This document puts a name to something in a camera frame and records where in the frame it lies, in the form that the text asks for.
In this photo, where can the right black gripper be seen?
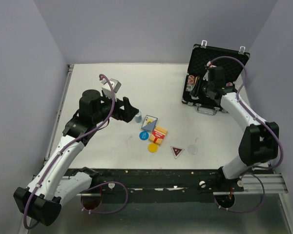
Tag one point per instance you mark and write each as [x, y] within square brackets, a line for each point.
[194, 92]

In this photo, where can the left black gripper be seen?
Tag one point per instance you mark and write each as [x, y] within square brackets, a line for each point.
[129, 112]

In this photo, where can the blue poker chip stack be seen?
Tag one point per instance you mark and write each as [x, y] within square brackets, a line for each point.
[138, 117]

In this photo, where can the blue playing card deck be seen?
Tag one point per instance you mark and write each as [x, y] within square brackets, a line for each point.
[149, 123]

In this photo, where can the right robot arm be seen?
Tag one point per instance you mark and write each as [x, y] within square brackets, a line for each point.
[259, 142]

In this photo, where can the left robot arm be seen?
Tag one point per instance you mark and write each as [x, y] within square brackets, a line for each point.
[42, 199]

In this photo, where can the red white chip row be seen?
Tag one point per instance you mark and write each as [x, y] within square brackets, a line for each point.
[191, 81]

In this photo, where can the blue round button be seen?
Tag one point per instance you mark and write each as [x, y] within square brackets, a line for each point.
[144, 135]

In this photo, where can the red playing card deck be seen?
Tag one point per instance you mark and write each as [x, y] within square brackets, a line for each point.
[158, 135]

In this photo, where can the yellow round button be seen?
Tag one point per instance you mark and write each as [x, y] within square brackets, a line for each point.
[152, 147]

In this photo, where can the black poker chip case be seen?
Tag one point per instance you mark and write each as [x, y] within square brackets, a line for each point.
[229, 65]

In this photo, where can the clear round button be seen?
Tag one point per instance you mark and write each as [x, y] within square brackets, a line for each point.
[192, 149]

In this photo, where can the triangular all-in marker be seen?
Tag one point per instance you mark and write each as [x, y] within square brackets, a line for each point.
[176, 151]

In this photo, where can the right aluminium extrusion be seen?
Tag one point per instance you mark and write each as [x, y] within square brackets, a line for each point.
[252, 185]

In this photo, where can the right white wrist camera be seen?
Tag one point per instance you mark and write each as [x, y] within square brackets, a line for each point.
[205, 77]

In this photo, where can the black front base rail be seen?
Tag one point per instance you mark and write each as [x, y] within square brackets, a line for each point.
[156, 186]

